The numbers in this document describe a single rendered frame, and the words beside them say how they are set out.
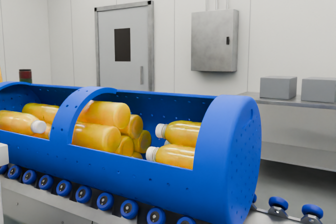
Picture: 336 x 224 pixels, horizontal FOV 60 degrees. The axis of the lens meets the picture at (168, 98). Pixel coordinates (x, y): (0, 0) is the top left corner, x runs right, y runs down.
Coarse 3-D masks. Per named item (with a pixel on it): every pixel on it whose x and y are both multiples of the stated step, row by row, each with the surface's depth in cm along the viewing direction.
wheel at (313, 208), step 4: (304, 204) 68; (308, 204) 67; (312, 204) 67; (304, 208) 67; (308, 208) 66; (312, 208) 66; (316, 208) 66; (320, 208) 66; (304, 212) 68; (308, 212) 67; (312, 212) 66; (316, 212) 66; (320, 212) 66; (316, 216) 67; (320, 216) 66
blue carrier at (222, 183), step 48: (0, 96) 102; (48, 96) 111; (96, 96) 96; (144, 96) 84; (192, 96) 74; (240, 96) 62; (48, 144) 75; (240, 144) 58; (144, 192) 63; (192, 192) 55; (240, 192) 60
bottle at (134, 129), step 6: (132, 114) 84; (132, 120) 82; (138, 120) 85; (126, 126) 81; (132, 126) 83; (138, 126) 85; (120, 132) 83; (126, 132) 82; (132, 132) 82; (138, 132) 85; (132, 138) 83
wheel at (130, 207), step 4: (124, 200) 70; (128, 200) 69; (132, 200) 69; (124, 204) 69; (128, 204) 69; (132, 204) 68; (136, 204) 68; (120, 208) 69; (124, 208) 68; (128, 208) 68; (132, 208) 68; (136, 208) 68; (120, 212) 68; (124, 212) 68; (128, 212) 68; (132, 212) 67; (136, 212) 68; (124, 216) 67; (128, 216) 67; (132, 216) 67
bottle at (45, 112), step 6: (30, 102) 107; (24, 108) 105; (30, 108) 103; (36, 108) 102; (42, 108) 101; (48, 108) 99; (54, 108) 99; (36, 114) 101; (42, 114) 99; (48, 114) 98; (54, 114) 98; (42, 120) 100; (48, 120) 99
